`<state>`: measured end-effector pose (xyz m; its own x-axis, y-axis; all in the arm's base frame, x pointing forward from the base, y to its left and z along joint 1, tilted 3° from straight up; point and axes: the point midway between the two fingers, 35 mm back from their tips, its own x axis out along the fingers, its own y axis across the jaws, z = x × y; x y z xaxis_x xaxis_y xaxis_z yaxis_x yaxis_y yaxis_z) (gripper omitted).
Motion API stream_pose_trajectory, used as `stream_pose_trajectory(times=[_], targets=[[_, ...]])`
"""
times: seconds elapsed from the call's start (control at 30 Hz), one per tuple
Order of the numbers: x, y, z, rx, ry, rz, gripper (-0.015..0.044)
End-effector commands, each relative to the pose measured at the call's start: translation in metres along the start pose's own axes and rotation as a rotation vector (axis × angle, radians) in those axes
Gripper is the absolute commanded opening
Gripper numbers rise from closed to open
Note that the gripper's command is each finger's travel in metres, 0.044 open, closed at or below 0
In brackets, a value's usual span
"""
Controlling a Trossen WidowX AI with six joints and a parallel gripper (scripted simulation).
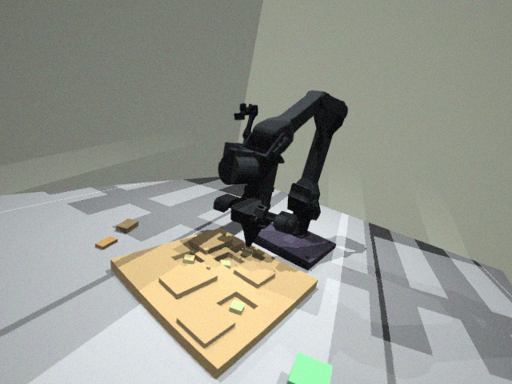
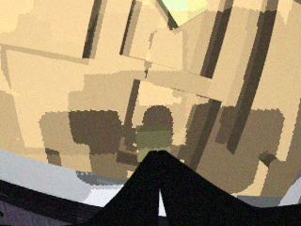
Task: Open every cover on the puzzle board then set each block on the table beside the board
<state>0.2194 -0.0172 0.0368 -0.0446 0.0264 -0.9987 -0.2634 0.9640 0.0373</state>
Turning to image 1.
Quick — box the tan puzzle board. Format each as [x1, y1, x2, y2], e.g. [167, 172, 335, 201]
[110, 228, 318, 380]

